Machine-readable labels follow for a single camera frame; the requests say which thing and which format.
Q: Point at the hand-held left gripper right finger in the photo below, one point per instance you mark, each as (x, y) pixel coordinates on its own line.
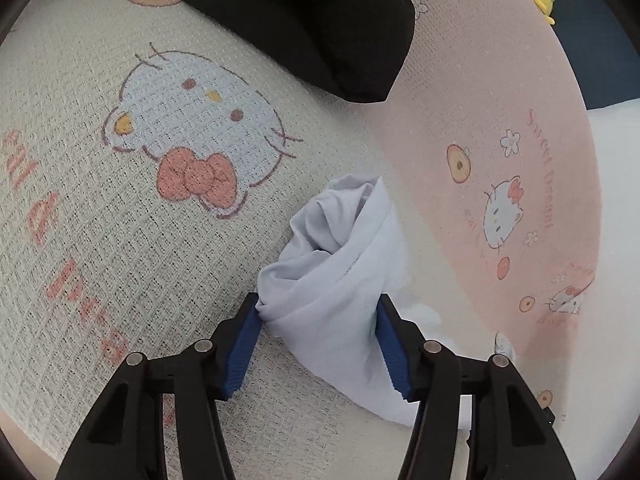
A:
(392, 350)

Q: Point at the black folded garment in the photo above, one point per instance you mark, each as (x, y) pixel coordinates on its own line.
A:
(320, 15)

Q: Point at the dark blue curtain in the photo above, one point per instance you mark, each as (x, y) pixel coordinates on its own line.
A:
(595, 20)

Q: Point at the pink and cream printed blanket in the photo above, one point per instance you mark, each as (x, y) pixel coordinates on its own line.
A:
(150, 185)

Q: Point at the white shirt with navy trim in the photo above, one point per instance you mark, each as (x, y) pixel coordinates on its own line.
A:
(345, 280)

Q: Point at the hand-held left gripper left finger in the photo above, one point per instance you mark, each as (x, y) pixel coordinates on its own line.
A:
(242, 347)

